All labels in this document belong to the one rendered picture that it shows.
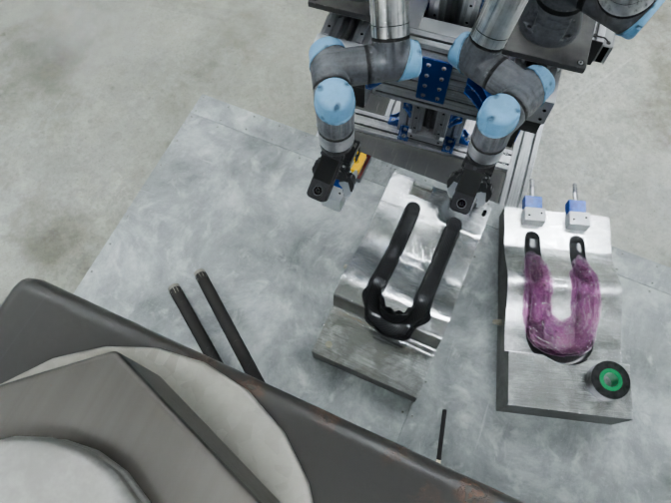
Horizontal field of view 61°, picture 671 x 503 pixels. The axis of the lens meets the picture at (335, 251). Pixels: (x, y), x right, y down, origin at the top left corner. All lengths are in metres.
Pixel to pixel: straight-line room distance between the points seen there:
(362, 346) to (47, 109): 2.11
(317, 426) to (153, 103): 2.72
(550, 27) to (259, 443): 1.45
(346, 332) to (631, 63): 2.17
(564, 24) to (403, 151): 0.96
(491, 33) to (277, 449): 1.12
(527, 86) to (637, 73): 1.89
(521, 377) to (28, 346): 1.20
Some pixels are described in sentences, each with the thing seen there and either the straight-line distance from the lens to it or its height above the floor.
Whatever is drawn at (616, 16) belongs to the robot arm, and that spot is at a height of 1.24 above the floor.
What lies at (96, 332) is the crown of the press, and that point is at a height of 2.00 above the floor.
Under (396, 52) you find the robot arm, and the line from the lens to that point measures 1.17.
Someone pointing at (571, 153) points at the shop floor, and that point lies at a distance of 2.73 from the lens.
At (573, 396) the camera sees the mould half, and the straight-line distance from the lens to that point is 1.36.
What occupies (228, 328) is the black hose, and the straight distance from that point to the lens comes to 1.37.
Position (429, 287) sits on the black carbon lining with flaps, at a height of 0.90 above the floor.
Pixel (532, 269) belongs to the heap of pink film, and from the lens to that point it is 1.42.
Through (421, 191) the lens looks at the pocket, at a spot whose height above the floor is 0.86.
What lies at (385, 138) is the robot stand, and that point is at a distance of 2.35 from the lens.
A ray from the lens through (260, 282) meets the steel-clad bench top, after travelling 1.47.
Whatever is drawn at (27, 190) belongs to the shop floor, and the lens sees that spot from 2.84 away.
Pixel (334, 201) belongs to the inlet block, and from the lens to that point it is 1.37.
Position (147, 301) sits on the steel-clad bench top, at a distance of 1.52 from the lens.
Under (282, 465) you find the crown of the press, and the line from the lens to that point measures 0.16.
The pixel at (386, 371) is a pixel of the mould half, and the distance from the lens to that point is 1.34.
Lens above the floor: 2.17
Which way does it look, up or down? 68 degrees down
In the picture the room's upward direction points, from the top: 4 degrees counter-clockwise
